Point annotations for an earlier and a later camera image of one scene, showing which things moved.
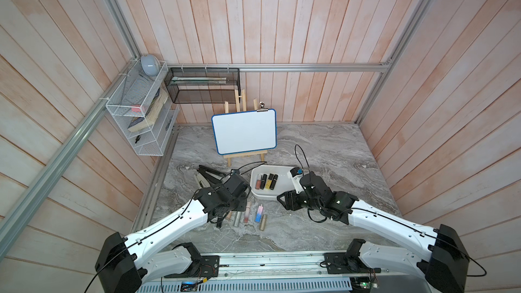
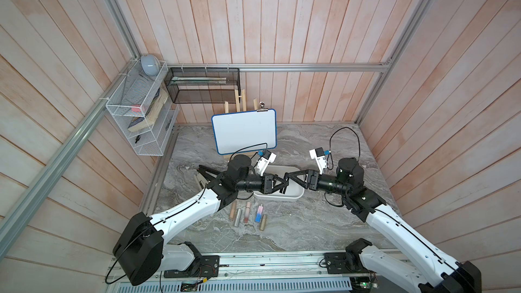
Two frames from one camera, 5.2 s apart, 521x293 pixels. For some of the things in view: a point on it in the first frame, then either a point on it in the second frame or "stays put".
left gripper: (242, 206) → (268, 187)
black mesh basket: (205, 85) stays put
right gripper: (290, 197) → (312, 180)
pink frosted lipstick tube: (247, 213) stays put
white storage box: (268, 182) stays put
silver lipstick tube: (237, 219) stays put
